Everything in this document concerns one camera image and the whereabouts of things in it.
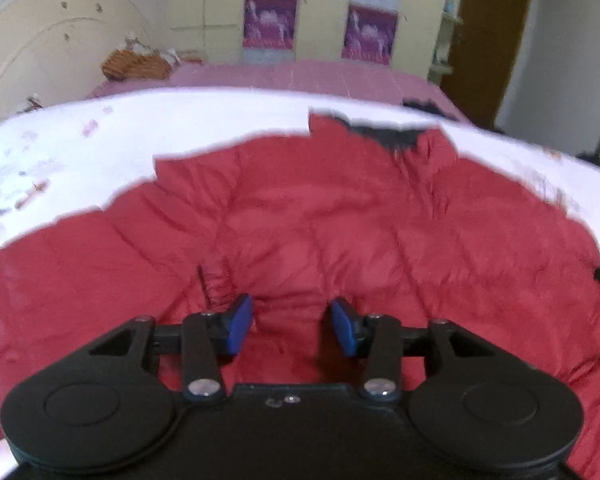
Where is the white floral bed sheet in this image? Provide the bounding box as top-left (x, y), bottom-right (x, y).
top-left (0, 87), bottom-right (600, 480)

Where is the cream open shelf unit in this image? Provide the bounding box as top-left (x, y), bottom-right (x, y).
top-left (427, 0), bottom-right (474, 83)

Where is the pink bed sheet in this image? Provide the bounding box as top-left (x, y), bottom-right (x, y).
top-left (85, 60), bottom-right (477, 124)

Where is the red puffer jacket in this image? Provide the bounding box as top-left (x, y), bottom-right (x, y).
top-left (0, 112), bottom-right (600, 480)

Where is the cream wardrobe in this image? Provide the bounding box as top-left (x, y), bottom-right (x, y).
top-left (167, 0), bottom-right (468, 82)

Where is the purple wall poster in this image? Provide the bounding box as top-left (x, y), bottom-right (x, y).
top-left (341, 0), bottom-right (410, 65)
top-left (242, 0), bottom-right (304, 64)

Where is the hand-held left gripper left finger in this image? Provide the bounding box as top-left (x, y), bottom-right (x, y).
top-left (87, 293), bottom-right (255, 405)

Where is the cream wooden headboard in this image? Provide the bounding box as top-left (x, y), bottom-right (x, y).
top-left (0, 0), bottom-right (154, 134)

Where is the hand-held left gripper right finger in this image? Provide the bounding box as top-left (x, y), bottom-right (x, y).
top-left (329, 298), bottom-right (497, 405)

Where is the brown wooden door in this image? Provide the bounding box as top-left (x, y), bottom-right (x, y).
top-left (439, 0), bottom-right (534, 132)

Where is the black cloth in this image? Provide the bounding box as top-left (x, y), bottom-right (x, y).
top-left (402, 97), bottom-right (457, 122)

